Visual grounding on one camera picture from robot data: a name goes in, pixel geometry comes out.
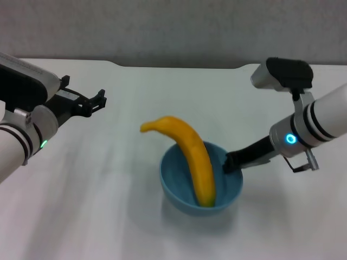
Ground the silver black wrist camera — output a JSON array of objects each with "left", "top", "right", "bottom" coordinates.
[
  {"left": 250, "top": 56, "right": 314, "bottom": 94},
  {"left": 0, "top": 52, "right": 61, "bottom": 112}
]

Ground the right arm connector cable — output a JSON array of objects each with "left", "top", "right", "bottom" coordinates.
[{"left": 283, "top": 148, "right": 320, "bottom": 173}]

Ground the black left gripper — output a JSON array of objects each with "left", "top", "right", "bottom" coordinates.
[{"left": 43, "top": 75, "right": 107, "bottom": 128}]

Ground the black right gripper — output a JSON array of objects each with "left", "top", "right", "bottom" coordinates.
[{"left": 222, "top": 134, "right": 275, "bottom": 174}]

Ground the yellow banana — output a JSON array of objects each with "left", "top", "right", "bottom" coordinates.
[{"left": 139, "top": 115, "right": 216, "bottom": 209}]

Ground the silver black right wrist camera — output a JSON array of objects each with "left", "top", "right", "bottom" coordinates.
[{"left": 250, "top": 56, "right": 314, "bottom": 94}]

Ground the blue bowl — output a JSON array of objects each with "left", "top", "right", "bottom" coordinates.
[{"left": 159, "top": 140, "right": 244, "bottom": 217}]

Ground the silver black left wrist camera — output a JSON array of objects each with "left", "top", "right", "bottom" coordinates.
[{"left": 0, "top": 52, "right": 61, "bottom": 112}]

